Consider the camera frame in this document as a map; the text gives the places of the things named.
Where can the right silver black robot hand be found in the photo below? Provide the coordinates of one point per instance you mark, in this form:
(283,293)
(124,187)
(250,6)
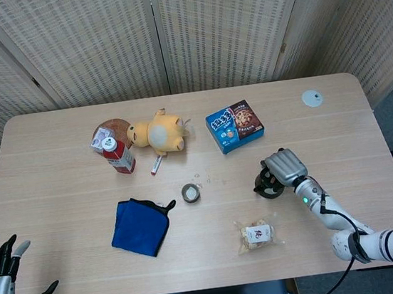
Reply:
(286,166)

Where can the black cast iron teapot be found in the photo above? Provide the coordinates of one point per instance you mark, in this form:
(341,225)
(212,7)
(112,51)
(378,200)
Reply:
(270,191)

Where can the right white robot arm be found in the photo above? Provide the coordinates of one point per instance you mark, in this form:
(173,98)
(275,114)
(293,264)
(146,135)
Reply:
(319,211)

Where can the blue cookie box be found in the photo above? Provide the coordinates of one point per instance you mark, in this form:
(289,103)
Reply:
(233,128)

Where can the white round table grommet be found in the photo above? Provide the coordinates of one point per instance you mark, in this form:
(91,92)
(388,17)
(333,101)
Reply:
(310,99)

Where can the clear snack bag white label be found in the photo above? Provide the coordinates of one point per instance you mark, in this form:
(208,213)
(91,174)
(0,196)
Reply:
(255,234)

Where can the yellow plush toy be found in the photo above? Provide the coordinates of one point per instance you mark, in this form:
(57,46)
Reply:
(160,133)

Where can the red and white marker pen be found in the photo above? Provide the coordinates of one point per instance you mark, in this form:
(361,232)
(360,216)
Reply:
(156,165)

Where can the blue cloth with black trim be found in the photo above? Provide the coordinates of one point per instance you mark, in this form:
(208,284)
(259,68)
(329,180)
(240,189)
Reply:
(138,229)

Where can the red NFC juice bottle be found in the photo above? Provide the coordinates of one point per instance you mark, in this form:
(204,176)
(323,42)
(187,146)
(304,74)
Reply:
(121,160)

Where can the round brown bread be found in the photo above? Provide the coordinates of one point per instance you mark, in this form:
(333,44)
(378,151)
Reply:
(117,126)

